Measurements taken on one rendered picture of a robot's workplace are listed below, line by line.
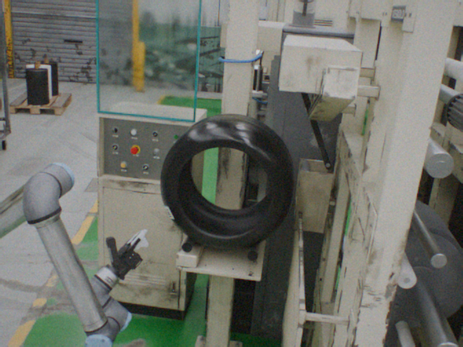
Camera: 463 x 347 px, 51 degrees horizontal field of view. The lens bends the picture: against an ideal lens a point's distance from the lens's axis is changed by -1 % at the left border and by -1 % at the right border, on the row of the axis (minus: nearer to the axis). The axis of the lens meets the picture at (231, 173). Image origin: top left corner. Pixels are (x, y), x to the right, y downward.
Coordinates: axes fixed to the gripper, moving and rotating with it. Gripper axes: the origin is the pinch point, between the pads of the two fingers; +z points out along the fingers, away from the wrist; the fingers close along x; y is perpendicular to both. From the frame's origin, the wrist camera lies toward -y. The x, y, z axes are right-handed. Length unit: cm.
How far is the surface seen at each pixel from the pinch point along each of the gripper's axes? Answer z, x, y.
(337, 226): 63, 17, 64
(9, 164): 23, -406, -33
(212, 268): 9.1, 2.9, 34.1
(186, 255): 5.9, -0.5, 22.0
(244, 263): 20.8, 4.4, 44.0
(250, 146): 46, 31, -1
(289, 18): 293, -200, 31
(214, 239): 16.6, 10.3, 22.3
